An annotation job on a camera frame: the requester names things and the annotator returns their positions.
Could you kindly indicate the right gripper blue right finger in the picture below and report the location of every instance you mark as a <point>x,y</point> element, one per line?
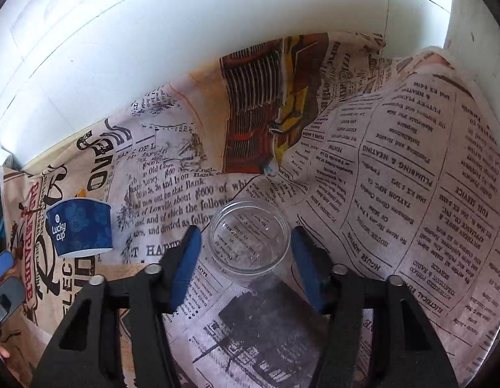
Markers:
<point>405,352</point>

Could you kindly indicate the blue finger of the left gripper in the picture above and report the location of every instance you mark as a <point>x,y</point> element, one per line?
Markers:
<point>6,262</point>

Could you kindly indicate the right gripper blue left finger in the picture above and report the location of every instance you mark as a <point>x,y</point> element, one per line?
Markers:
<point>85,349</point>

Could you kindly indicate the person's left hand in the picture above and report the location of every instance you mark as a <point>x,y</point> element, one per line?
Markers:
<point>4,354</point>

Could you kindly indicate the blue paper cup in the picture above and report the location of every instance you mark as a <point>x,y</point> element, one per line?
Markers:
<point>80,227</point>

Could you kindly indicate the newspaper print tablecloth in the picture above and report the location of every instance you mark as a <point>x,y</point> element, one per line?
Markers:
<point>300,213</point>

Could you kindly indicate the clear plastic cup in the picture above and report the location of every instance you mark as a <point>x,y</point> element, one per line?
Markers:
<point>247,239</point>

